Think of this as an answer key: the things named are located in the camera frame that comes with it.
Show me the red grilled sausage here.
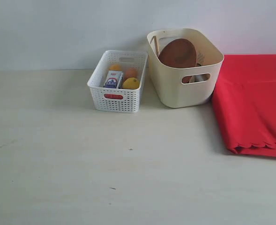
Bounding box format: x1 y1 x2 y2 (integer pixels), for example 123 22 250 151
104 94 123 100

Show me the yellow cheese wedge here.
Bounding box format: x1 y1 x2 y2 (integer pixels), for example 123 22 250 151
109 64 122 71

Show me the brown egg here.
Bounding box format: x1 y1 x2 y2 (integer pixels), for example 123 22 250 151
125 67 138 79

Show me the white perforated plastic basket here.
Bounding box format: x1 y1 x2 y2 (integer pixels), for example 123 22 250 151
87 50 148 113

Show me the brown round plate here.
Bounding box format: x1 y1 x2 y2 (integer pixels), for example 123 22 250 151
158 38 197 68

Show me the yellow lemon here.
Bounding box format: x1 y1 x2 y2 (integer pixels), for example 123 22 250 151
122 77 140 90

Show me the red scalloped table mat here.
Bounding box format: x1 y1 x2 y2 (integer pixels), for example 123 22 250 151
212 54 276 158

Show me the white milk carton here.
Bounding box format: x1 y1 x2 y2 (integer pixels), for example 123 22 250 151
103 70 123 89

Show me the cream plastic storage bin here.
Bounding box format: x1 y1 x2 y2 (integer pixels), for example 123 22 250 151
147 28 224 108

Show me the stainless steel cup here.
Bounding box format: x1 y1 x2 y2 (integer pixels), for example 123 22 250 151
189 74 210 83

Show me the wooden chopstick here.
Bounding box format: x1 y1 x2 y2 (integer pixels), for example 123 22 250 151
153 36 160 57

